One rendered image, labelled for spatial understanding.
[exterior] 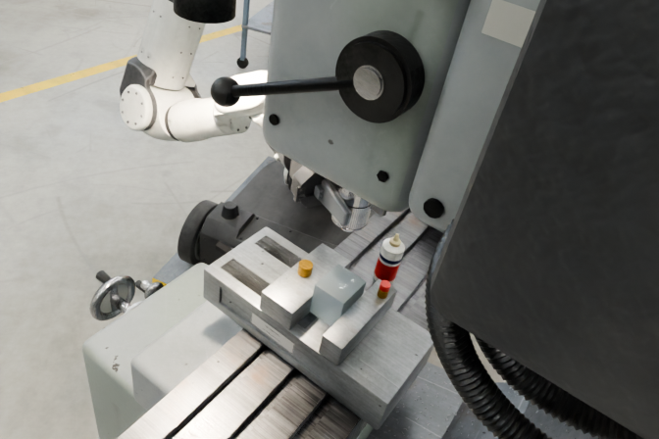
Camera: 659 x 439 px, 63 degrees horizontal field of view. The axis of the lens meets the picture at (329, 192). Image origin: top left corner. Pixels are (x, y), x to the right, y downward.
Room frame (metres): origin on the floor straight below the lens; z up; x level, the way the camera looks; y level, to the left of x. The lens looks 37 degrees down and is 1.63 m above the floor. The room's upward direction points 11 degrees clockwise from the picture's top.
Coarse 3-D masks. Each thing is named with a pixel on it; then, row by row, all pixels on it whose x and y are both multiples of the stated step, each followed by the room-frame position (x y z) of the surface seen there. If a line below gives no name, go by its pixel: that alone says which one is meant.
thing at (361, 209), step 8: (344, 192) 0.51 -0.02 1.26; (344, 200) 0.51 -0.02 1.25; (352, 200) 0.51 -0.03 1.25; (360, 200) 0.51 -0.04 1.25; (352, 208) 0.51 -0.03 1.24; (360, 208) 0.51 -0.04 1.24; (368, 208) 0.51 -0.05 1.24; (352, 216) 0.51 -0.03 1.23; (360, 216) 0.51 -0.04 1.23; (368, 216) 0.52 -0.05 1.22; (336, 224) 0.51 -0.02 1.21; (352, 224) 0.51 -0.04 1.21; (360, 224) 0.51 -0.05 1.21
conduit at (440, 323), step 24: (432, 264) 0.20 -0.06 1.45; (432, 312) 0.20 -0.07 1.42; (432, 336) 0.20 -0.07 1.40; (456, 336) 0.20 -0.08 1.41; (456, 360) 0.19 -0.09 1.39; (480, 360) 0.20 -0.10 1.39; (504, 360) 0.20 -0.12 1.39; (456, 384) 0.19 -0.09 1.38; (480, 384) 0.19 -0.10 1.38; (528, 384) 0.19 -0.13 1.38; (552, 384) 0.20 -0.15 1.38; (480, 408) 0.18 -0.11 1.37; (504, 408) 0.18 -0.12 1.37; (552, 408) 0.19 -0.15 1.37; (576, 408) 0.19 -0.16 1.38; (504, 432) 0.17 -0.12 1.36; (528, 432) 0.17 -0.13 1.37; (600, 432) 0.18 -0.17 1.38; (624, 432) 0.17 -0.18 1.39
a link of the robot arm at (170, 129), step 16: (160, 96) 0.78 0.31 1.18; (176, 96) 0.81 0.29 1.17; (192, 96) 0.84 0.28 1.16; (160, 112) 0.77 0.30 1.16; (176, 112) 0.76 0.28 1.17; (192, 112) 0.74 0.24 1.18; (208, 112) 0.73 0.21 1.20; (160, 128) 0.76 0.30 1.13; (176, 128) 0.74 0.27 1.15; (192, 128) 0.73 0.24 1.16; (208, 128) 0.73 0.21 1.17
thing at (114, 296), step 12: (96, 276) 0.79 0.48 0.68; (108, 276) 0.80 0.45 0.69; (120, 276) 0.80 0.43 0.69; (108, 288) 0.77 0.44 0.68; (120, 288) 0.80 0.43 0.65; (132, 288) 0.82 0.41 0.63; (96, 300) 0.74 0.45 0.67; (108, 300) 0.77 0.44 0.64; (120, 300) 0.77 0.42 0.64; (96, 312) 0.74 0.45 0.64; (108, 312) 0.77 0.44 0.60; (120, 312) 0.78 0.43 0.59
